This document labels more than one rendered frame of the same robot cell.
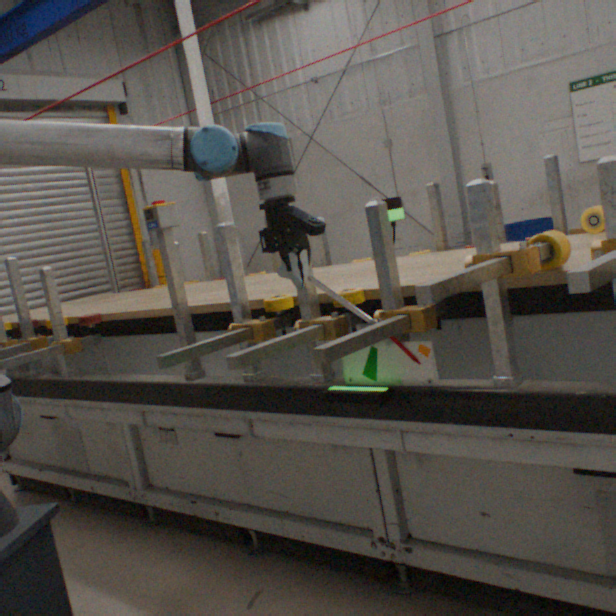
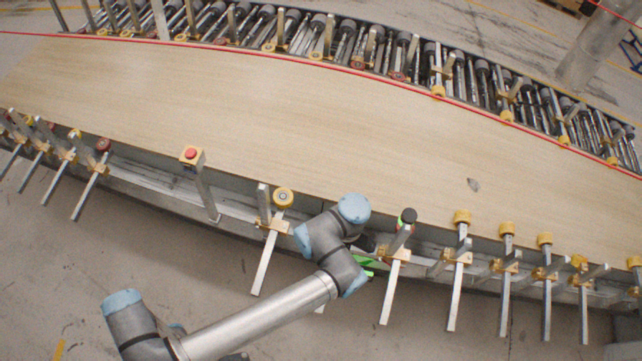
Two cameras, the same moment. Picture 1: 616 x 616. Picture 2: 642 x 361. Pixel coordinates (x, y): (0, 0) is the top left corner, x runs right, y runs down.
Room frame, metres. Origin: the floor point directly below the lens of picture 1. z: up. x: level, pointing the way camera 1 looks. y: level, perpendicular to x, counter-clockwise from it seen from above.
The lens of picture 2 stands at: (1.30, 0.40, 2.18)
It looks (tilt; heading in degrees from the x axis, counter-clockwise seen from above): 59 degrees down; 324
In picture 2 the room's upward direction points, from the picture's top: 9 degrees clockwise
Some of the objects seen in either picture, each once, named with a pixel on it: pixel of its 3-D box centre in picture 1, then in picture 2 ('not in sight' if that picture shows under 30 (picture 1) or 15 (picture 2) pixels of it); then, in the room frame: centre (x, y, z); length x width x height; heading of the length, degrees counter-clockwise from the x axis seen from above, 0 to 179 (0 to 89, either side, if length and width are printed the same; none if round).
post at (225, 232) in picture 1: (241, 310); (265, 217); (1.86, 0.21, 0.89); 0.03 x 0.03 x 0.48; 48
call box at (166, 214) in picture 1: (161, 218); (193, 160); (2.04, 0.41, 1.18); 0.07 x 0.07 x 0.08; 48
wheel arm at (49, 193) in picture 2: (12, 351); (61, 171); (2.61, 1.17, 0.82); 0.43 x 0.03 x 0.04; 138
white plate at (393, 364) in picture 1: (385, 364); (375, 264); (1.53, -0.12, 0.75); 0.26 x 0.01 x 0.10; 48
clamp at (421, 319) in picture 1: (404, 319); (393, 253); (1.51, -0.18, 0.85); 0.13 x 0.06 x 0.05; 48
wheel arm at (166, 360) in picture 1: (229, 340); (269, 246); (1.77, 0.25, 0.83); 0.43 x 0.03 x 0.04; 138
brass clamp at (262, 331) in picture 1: (251, 331); (271, 225); (1.85, 0.20, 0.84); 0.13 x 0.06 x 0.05; 48
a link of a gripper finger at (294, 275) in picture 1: (287, 272); not in sight; (1.60, 0.06, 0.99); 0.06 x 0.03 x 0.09; 48
